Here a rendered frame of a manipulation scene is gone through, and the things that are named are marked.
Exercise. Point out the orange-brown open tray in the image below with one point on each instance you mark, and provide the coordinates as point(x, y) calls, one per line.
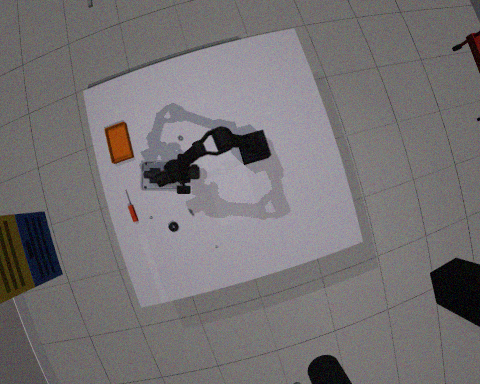
point(118, 141)

